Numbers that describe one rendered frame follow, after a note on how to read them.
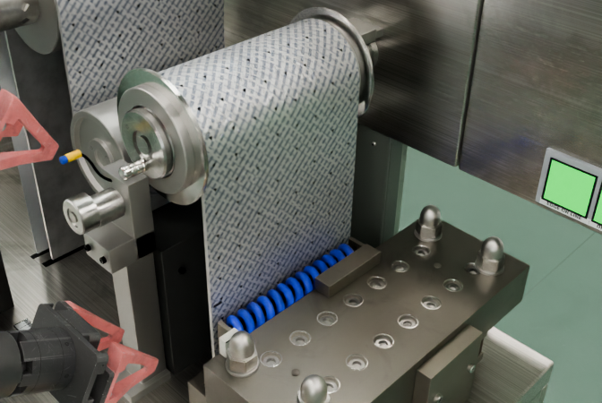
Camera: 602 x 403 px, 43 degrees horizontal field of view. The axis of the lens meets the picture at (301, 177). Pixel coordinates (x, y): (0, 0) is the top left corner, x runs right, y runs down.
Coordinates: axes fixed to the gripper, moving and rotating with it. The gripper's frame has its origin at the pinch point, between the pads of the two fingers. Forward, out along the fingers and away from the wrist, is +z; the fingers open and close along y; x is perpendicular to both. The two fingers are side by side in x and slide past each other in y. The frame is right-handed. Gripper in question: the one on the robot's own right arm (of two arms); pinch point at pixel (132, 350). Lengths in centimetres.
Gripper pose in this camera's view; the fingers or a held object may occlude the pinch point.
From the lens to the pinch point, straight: 82.5
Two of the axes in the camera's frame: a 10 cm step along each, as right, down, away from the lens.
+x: 3.7, -9.2, -1.6
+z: 6.0, 1.0, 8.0
